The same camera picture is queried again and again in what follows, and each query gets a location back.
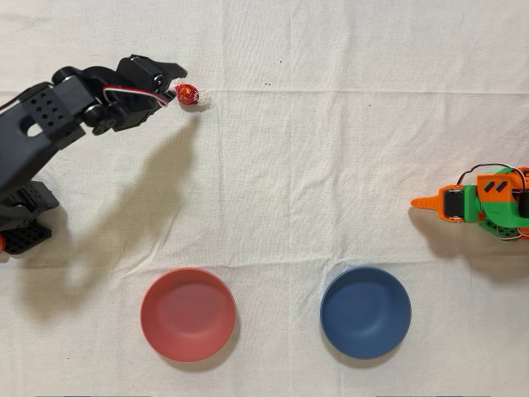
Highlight blue bowl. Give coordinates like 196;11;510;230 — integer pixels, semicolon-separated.
319;265;412;360

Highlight red candy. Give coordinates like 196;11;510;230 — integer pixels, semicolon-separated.
174;82;212;112

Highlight red bowl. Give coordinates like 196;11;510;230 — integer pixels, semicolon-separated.
139;266;237;364

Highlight white cloth table cover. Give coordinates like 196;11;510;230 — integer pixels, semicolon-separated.
0;0;529;397

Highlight orange arm servo cable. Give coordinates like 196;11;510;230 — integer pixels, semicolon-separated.
456;163;529;187

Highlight black arm gripper servo cable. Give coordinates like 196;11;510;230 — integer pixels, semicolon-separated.
102;84;177;109

